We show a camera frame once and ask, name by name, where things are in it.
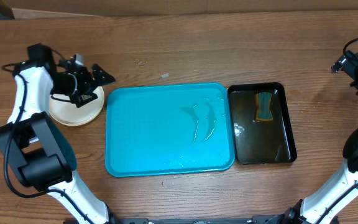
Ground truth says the white plate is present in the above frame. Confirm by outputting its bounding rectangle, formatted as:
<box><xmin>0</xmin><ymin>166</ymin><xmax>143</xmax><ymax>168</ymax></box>
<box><xmin>49</xmin><ymin>86</ymin><xmax>105</xmax><ymax>126</ymax></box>

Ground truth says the black water tray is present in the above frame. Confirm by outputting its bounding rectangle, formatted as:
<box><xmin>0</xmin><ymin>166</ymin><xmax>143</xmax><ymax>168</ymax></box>
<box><xmin>227</xmin><ymin>82</ymin><xmax>297</xmax><ymax>165</ymax></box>

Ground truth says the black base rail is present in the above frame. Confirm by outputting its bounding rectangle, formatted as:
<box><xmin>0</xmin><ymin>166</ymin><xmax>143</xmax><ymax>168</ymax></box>
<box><xmin>119</xmin><ymin>214</ymin><xmax>308</xmax><ymax>224</ymax></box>

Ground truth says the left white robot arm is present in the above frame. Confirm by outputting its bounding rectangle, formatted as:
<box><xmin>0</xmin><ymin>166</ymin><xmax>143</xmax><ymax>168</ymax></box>
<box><xmin>0</xmin><ymin>44</ymin><xmax>121</xmax><ymax>223</ymax></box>

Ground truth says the green yellow sponge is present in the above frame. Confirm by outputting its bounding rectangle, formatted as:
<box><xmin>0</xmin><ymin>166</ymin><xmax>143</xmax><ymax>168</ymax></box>
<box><xmin>255</xmin><ymin>91</ymin><xmax>273</xmax><ymax>122</ymax></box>

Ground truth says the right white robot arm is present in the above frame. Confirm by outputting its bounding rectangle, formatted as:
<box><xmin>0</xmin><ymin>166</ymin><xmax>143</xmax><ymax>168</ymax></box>
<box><xmin>267</xmin><ymin>38</ymin><xmax>358</xmax><ymax>224</ymax></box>

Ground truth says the teal plastic tray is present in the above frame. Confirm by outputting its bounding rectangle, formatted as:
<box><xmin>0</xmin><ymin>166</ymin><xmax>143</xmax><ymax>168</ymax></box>
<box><xmin>105</xmin><ymin>83</ymin><xmax>235</xmax><ymax>177</ymax></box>

